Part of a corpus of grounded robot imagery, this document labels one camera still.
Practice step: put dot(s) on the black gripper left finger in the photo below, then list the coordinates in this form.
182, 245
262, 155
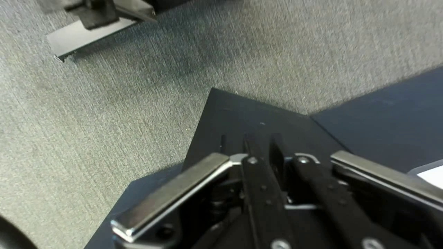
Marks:
175, 194

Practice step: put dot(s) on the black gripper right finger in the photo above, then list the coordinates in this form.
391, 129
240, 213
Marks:
383, 180

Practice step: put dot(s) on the black cabinet door white label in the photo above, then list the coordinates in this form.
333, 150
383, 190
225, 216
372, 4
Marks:
240, 115

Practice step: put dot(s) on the black cabinet door blue label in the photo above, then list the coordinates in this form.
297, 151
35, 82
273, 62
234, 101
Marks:
392, 119

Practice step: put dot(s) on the grey perforated mounting plate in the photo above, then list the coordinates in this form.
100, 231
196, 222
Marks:
88, 35

